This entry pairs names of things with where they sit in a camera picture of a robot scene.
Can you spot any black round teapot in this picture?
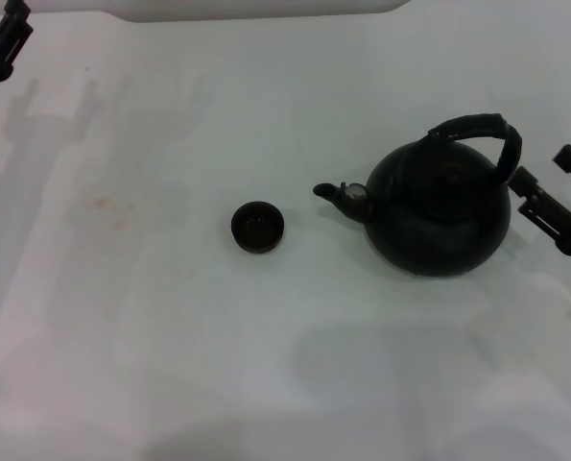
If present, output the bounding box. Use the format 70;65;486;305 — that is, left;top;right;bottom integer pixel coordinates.
312;112;524;279

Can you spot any small dark teacup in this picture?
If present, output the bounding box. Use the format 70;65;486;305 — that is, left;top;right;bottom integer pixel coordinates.
230;200;286;255

